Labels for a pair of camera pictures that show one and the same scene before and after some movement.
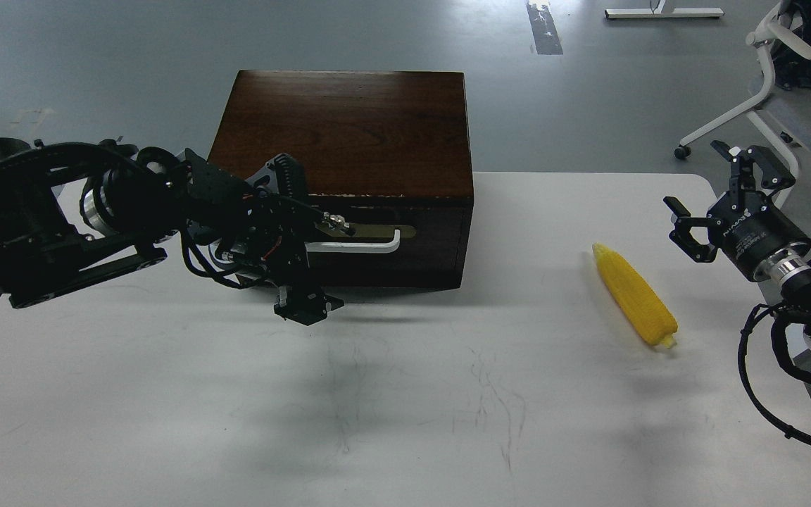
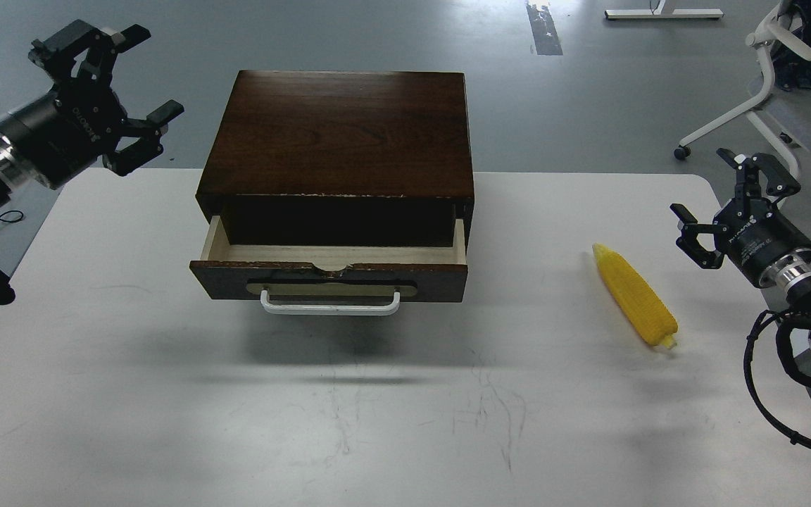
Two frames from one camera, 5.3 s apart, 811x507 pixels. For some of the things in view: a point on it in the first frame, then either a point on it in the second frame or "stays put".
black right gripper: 746,227 stays put
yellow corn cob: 636,297 stays put
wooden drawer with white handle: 420,234 -> 331,279
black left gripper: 252,232 -> 82,118
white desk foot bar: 664,8 stays put
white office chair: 764,37 stays put
